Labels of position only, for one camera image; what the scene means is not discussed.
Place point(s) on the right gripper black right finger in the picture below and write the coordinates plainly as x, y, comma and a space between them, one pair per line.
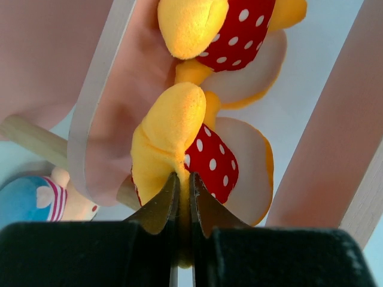
208, 214

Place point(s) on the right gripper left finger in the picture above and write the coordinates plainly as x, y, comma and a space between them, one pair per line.
154, 246

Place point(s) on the yellow plush dotted dress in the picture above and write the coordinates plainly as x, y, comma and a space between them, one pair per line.
234, 49
182, 133

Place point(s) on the small baby doll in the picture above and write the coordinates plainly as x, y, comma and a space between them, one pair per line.
44, 198

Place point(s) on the pink three-tier shelf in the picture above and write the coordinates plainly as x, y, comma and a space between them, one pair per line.
323, 116

